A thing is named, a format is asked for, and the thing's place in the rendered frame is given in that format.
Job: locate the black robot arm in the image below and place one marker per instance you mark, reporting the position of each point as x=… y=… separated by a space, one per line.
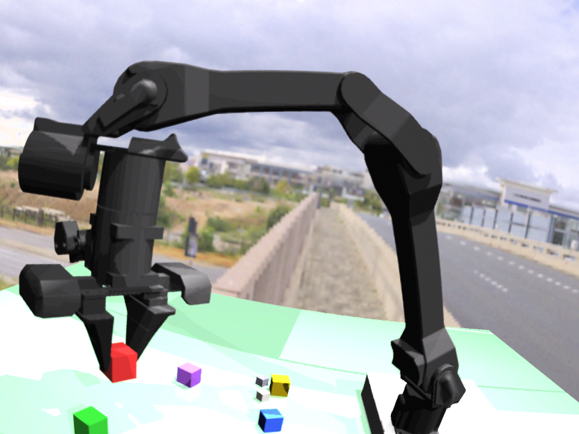
x=403 y=158

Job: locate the red block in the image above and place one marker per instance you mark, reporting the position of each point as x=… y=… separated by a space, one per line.
x=123 y=363

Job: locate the yellow block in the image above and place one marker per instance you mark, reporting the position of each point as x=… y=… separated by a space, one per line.
x=279 y=385

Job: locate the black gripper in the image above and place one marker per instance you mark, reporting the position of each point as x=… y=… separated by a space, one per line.
x=121 y=265

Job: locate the green cube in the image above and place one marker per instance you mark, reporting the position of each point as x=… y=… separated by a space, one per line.
x=90 y=421

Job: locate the blue cube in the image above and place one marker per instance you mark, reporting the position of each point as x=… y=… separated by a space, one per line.
x=270 y=420

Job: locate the purple cube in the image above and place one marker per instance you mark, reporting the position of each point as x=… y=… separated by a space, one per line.
x=189 y=374

